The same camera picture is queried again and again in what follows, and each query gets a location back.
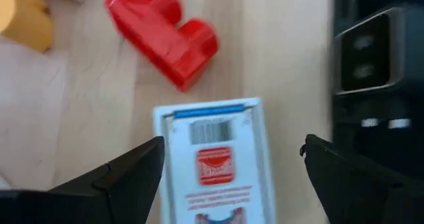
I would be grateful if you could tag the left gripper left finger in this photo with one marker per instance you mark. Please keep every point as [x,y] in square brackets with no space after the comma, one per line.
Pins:
[132,184]

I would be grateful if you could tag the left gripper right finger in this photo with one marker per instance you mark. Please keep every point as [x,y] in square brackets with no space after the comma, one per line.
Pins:
[348,197]

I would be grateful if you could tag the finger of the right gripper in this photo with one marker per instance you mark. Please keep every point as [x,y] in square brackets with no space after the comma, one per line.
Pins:
[407,45]

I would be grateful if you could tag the red and white card deck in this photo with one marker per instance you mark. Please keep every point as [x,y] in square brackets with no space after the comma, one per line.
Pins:
[215,171]

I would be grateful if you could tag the red L-shaped brick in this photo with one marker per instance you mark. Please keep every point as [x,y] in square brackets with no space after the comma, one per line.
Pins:
[165,35]

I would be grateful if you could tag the orange-yellow brick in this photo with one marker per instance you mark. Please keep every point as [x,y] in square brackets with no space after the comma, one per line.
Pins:
[26,22]

